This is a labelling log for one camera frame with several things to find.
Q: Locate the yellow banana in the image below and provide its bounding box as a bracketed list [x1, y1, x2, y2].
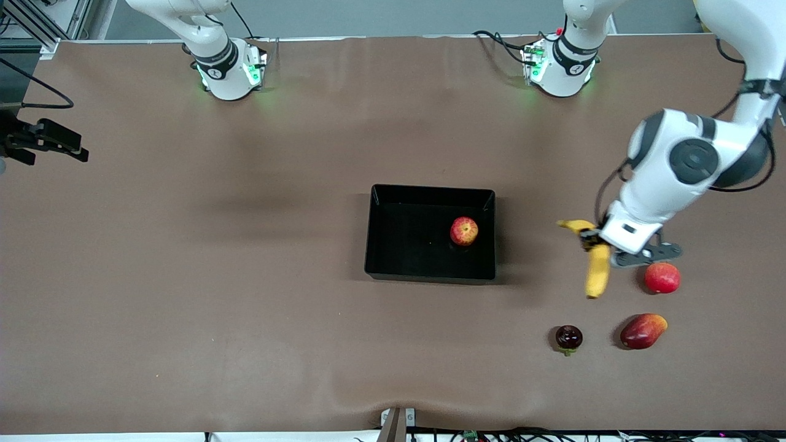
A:
[556, 219, 612, 300]

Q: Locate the red yellow apple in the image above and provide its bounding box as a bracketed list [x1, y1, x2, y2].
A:
[449, 216, 479, 247]

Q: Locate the black plastic box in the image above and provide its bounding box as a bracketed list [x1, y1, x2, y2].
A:
[364, 184, 497, 285]

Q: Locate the red pomegranate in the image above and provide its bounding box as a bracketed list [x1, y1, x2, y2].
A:
[644, 262, 682, 295]

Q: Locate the dark purple mangosteen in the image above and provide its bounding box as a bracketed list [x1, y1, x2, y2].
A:
[555, 325, 584, 357]

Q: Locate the red yellow mango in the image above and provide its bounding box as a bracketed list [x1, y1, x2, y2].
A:
[619, 313, 668, 351]

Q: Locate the brown table mat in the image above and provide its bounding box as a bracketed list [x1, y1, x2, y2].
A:
[0, 34, 786, 433]

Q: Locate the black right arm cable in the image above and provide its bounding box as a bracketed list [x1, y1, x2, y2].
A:
[0, 58, 75, 110]

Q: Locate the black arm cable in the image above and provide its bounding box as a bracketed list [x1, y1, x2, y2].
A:
[593, 37, 786, 234]
[0, 58, 75, 110]

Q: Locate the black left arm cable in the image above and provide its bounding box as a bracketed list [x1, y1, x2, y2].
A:
[593, 37, 786, 234]

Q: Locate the aluminium frame profile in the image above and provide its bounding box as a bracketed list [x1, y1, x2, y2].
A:
[0, 0, 93, 60]

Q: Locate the black base cable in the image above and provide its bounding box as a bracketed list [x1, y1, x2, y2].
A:
[230, 0, 257, 39]
[491, 34, 530, 65]
[473, 29, 526, 50]

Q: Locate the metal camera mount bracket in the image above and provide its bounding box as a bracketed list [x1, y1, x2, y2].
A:
[379, 407, 416, 442]

